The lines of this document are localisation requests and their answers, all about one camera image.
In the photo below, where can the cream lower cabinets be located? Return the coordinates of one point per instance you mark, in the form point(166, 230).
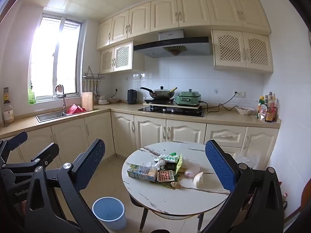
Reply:
point(145, 131)

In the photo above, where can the group of condiment bottles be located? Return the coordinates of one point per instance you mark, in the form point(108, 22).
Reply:
point(267, 109)

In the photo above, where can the black gas stove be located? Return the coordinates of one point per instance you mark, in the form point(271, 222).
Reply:
point(170, 111)

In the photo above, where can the wok with glass lid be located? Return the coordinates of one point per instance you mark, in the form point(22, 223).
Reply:
point(161, 93)

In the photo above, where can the green electric cooker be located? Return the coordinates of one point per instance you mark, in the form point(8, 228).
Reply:
point(188, 98)

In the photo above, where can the red checkered small packet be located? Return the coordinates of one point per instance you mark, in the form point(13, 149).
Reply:
point(165, 176)

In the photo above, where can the glass sauce bottle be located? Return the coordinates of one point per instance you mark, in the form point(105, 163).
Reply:
point(8, 114)

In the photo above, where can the green checkered white packet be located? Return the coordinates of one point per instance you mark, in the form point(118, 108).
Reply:
point(171, 159)

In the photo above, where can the black electric kettle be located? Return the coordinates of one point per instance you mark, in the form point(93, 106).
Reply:
point(131, 97)

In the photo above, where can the cream cabinets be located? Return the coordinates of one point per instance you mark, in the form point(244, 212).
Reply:
point(145, 131)
point(194, 9)

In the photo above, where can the red plastic basket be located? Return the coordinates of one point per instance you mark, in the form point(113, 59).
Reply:
point(76, 109)

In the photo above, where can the blue plastic trash bin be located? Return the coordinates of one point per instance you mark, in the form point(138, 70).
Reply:
point(107, 211)

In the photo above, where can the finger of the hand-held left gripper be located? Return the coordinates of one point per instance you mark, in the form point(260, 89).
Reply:
point(47, 151)
point(15, 140)

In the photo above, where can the wall utensil rack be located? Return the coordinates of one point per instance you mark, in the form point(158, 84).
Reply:
point(93, 77)

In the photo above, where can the kitchen window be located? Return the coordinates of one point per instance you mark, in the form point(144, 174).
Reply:
point(55, 58)

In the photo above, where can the steel kitchen sink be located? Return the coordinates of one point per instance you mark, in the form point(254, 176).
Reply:
point(48, 116)

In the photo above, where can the pink plastic bag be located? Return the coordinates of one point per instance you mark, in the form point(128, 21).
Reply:
point(192, 168)

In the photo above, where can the round white marble table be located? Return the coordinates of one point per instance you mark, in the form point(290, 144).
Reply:
point(170, 199)

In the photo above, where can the yellow snack wrapper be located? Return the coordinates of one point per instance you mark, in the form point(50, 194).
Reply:
point(180, 165)

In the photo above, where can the metal sink faucet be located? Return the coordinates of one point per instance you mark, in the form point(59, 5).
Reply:
point(64, 99)

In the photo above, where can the range hood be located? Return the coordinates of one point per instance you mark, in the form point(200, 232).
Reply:
point(175, 48)

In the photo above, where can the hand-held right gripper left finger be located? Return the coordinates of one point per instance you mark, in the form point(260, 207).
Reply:
point(91, 165)

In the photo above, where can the brown ginger root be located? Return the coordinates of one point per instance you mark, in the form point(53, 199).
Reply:
point(176, 185)

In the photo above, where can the cream upper cabinets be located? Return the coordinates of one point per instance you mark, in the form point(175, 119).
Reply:
point(194, 9)

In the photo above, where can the white double wall socket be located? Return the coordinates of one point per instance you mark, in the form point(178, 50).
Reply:
point(239, 93)

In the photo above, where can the green dish soap bottle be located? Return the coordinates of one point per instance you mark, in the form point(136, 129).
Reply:
point(32, 97)

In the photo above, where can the crumpled silver wrapper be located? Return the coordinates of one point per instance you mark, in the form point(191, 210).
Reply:
point(159, 163)

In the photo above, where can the rag on faucet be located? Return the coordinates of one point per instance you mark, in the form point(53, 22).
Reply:
point(59, 88)

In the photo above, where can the clear plastic bag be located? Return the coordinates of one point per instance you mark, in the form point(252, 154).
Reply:
point(249, 160)

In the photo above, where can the stack of white bowls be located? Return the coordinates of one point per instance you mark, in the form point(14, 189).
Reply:
point(103, 100)

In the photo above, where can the wooden cutting board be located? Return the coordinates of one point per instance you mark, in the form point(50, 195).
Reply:
point(87, 100)

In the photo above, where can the white ceramic bowl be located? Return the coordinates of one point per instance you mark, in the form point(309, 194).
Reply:
point(245, 111)

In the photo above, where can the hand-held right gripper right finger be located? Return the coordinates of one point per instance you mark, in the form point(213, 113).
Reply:
point(220, 165)

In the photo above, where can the flattened green drink carton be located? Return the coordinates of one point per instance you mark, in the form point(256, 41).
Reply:
point(139, 173)

